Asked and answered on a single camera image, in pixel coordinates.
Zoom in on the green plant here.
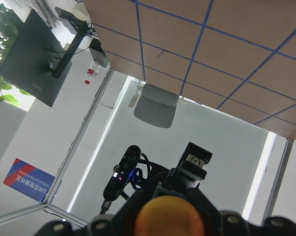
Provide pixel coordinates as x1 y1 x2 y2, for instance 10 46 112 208
0 3 30 107

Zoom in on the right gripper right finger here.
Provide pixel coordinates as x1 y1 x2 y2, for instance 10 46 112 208
187 188 220 221

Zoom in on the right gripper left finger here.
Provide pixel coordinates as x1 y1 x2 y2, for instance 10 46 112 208
112 190 147 226

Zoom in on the yellow push button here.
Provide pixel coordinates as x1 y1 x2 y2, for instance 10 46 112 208
134 196 206 236

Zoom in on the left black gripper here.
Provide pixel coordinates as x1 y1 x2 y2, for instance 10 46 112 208
160 142 212 197

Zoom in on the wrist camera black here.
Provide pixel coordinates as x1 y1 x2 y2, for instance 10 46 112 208
103 145 141 202

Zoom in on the black monitor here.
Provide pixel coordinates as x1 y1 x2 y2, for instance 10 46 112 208
0 10 88 107

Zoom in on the grey office chair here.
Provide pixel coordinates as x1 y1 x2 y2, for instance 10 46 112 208
129 83 186 128

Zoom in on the plastic bottle red label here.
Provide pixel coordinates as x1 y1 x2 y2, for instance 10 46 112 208
84 60 101 85

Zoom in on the blue red sign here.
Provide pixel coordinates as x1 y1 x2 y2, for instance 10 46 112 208
3 158 55 203

